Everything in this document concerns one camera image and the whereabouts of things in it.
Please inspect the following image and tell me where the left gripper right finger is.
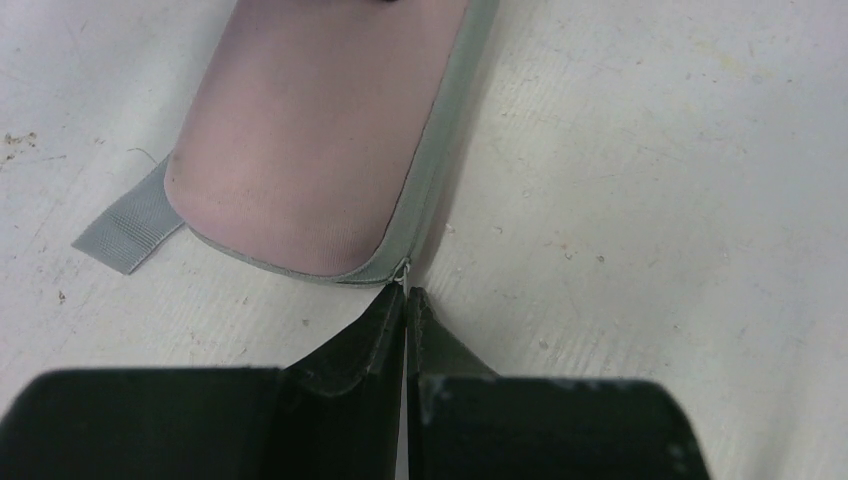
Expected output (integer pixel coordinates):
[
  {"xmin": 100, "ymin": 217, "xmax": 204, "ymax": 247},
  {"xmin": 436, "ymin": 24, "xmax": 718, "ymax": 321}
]
[{"xmin": 406, "ymin": 288, "xmax": 709, "ymax": 479}]

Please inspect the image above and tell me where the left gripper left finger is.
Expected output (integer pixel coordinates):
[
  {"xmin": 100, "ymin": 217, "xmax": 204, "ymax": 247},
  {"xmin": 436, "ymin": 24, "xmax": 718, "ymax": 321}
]
[{"xmin": 1, "ymin": 284, "xmax": 406, "ymax": 479}]

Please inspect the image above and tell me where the pink zippered umbrella case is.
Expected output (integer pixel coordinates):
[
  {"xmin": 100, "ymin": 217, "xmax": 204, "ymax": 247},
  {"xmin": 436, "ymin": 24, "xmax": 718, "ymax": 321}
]
[{"xmin": 74, "ymin": 0, "xmax": 498, "ymax": 287}]

